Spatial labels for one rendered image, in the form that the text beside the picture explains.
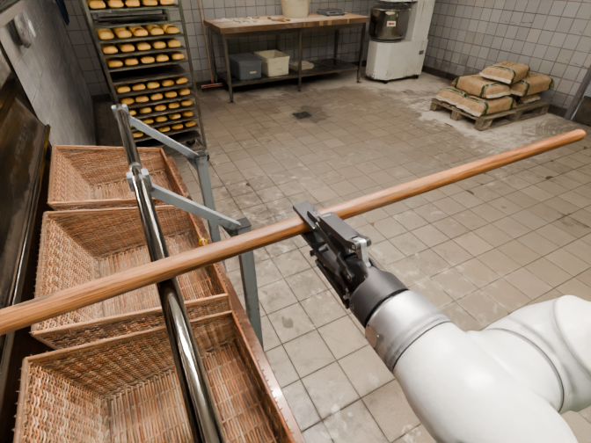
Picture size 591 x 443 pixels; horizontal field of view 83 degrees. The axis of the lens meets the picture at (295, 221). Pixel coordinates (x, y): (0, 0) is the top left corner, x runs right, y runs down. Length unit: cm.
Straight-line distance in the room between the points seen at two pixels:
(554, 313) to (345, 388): 134
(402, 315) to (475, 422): 11
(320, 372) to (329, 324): 27
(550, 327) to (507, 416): 13
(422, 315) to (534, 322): 13
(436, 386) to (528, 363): 10
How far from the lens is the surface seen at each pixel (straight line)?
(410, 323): 40
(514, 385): 38
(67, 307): 52
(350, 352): 181
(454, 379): 37
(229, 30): 473
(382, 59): 577
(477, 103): 449
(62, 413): 101
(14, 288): 100
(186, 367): 43
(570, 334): 46
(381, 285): 43
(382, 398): 173
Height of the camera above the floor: 154
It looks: 38 degrees down
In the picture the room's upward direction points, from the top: straight up
